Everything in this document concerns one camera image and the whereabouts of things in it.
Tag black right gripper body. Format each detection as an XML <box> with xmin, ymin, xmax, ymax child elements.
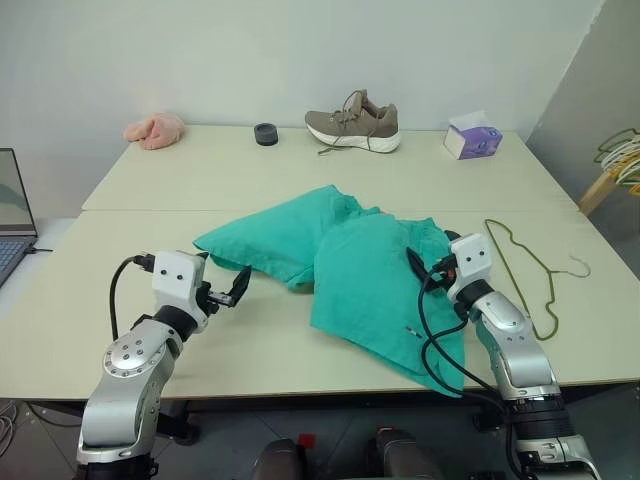
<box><xmin>424</xmin><ymin>254</ymin><xmax>459</xmax><ymax>294</ymax></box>

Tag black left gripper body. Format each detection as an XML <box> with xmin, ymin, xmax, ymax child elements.
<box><xmin>196</xmin><ymin>279</ymin><xmax>236</xmax><ymax>317</ymax></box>

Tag green scrub shirt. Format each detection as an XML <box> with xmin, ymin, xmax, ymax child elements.
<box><xmin>193</xmin><ymin>184</ymin><xmax>469</xmax><ymax>399</ymax></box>

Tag olive wire hanger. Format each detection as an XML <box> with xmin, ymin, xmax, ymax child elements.
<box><xmin>483</xmin><ymin>217</ymin><xmax>593</xmax><ymax>343</ymax></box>

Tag purple tissue box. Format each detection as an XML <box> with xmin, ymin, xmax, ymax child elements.
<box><xmin>442</xmin><ymin>110</ymin><xmax>504</xmax><ymax>162</ymax></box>

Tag pink plush toy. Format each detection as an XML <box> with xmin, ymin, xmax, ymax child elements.
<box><xmin>123</xmin><ymin>112</ymin><xmax>188</xmax><ymax>152</ymax></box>

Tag black round container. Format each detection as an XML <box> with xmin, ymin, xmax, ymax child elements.
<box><xmin>253</xmin><ymin>122</ymin><xmax>280</xmax><ymax>148</ymax></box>

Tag brown sneaker with white sole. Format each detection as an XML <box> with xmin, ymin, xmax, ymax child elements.
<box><xmin>304</xmin><ymin>88</ymin><xmax>403</xmax><ymax>158</ymax></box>

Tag hangers on wooden rack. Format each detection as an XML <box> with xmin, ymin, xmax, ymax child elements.
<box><xmin>578</xmin><ymin>168</ymin><xmax>622</xmax><ymax>217</ymax></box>

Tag dark rounded shape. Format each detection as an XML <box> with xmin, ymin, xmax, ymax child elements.
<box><xmin>251</xmin><ymin>438</ymin><xmax>307</xmax><ymax>480</ymax></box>
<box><xmin>366</xmin><ymin>426</ymin><xmax>445</xmax><ymax>480</ymax></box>

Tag grey laptop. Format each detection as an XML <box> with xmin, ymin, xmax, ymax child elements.
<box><xmin>0</xmin><ymin>147</ymin><xmax>40</xmax><ymax>289</ymax></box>

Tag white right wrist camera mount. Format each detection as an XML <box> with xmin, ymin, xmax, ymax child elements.
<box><xmin>446</xmin><ymin>232</ymin><xmax>494</xmax><ymax>301</ymax></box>

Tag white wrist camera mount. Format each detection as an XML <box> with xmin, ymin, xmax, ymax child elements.
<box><xmin>446</xmin><ymin>232</ymin><xmax>494</xmax><ymax>301</ymax></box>
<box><xmin>151</xmin><ymin>251</ymin><xmax>212</xmax><ymax>335</ymax></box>

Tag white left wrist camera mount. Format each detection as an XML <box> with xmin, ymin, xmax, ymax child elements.
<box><xmin>151</xmin><ymin>251</ymin><xmax>212</xmax><ymax>335</ymax></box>

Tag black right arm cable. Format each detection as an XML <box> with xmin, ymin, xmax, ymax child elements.
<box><xmin>418</xmin><ymin>282</ymin><xmax>507</xmax><ymax>401</ymax></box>

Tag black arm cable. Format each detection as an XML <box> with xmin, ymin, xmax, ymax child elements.
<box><xmin>110</xmin><ymin>254</ymin><xmax>157</xmax><ymax>341</ymax></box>
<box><xmin>418</xmin><ymin>282</ymin><xmax>507</xmax><ymax>401</ymax></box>

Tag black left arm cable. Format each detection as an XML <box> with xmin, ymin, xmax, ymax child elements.
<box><xmin>110</xmin><ymin>254</ymin><xmax>157</xmax><ymax>341</ymax></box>

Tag black table frame foot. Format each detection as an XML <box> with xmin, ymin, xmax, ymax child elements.
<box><xmin>157</xmin><ymin>398</ymin><xmax>202</xmax><ymax>447</ymax></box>
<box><xmin>471</xmin><ymin>393</ymin><xmax>507</xmax><ymax>434</ymax></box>

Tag yellow wire hanger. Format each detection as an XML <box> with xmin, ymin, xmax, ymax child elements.
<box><xmin>610</xmin><ymin>162</ymin><xmax>640</xmax><ymax>197</ymax></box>

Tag white wire hanger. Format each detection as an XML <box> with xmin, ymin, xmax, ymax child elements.
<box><xmin>602</xmin><ymin>139</ymin><xmax>640</xmax><ymax>182</ymax></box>

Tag green wire hanger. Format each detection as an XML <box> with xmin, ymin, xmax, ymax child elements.
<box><xmin>593</xmin><ymin>128</ymin><xmax>640</xmax><ymax>165</ymax></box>

